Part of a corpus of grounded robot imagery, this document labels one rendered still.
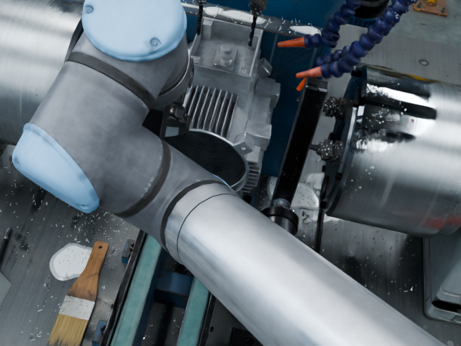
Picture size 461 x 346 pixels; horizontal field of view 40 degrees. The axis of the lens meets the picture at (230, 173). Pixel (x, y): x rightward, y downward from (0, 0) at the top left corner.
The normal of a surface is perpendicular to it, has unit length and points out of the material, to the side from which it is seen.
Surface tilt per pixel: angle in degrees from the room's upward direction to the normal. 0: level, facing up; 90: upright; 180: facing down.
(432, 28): 0
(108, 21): 25
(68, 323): 1
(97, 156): 59
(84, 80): 29
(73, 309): 0
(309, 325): 45
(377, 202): 84
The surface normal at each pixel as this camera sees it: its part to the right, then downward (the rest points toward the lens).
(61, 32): 0.07, -0.40
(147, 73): 0.68, 0.19
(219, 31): -0.18, 0.73
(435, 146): 0.00, -0.09
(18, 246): 0.13, -0.64
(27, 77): -0.06, 0.16
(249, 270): -0.61, -0.49
